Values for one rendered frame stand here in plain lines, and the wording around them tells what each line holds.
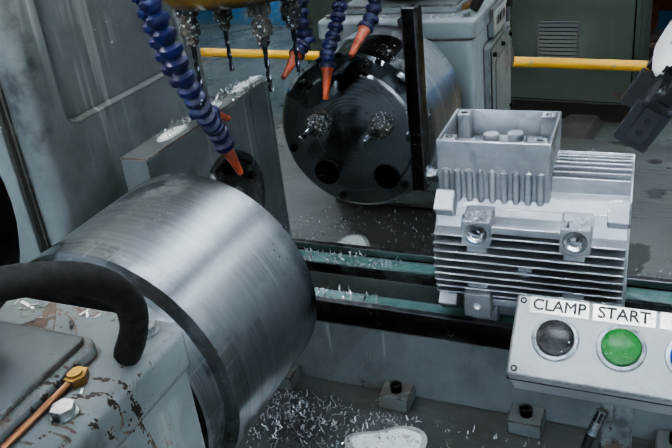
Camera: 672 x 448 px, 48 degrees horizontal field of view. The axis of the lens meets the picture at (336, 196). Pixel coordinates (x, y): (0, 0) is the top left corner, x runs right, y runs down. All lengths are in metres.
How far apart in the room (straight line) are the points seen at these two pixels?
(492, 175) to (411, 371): 0.29
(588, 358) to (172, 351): 0.32
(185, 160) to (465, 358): 0.41
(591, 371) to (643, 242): 0.71
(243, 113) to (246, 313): 0.45
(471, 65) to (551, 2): 2.66
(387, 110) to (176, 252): 0.54
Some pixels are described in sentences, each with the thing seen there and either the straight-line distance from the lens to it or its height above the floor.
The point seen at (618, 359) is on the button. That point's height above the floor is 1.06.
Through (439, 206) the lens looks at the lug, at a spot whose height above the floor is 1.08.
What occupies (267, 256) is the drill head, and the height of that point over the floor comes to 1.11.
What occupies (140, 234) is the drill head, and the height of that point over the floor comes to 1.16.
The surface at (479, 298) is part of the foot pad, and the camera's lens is 0.84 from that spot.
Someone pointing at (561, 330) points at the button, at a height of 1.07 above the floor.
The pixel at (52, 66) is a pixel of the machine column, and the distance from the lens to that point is 0.95.
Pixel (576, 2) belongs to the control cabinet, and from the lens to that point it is 3.92.
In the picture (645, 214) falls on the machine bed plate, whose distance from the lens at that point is 1.42.
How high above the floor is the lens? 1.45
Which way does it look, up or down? 25 degrees down
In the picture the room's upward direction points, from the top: 7 degrees counter-clockwise
